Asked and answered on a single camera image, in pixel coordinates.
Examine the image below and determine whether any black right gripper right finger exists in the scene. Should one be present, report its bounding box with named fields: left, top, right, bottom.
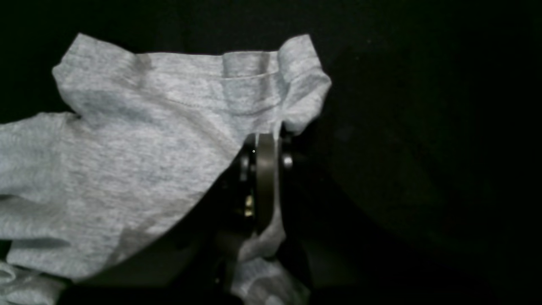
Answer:
left=279, top=138, right=541, bottom=305

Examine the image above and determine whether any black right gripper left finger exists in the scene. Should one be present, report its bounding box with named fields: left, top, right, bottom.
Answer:
left=76, top=136, right=255, bottom=305

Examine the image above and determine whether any black table cloth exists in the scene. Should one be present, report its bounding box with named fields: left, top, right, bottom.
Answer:
left=1, top=0, right=541, bottom=305

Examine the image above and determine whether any grey t-shirt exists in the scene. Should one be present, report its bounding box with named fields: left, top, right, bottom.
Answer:
left=1, top=33, right=332, bottom=305

